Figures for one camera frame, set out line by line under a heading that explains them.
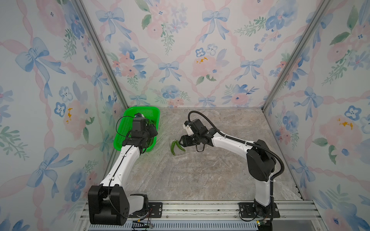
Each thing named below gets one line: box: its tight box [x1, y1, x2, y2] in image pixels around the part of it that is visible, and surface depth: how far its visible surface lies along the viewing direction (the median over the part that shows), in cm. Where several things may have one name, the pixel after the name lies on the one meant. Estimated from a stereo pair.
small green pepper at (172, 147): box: [171, 139, 177, 156], surface depth 99 cm
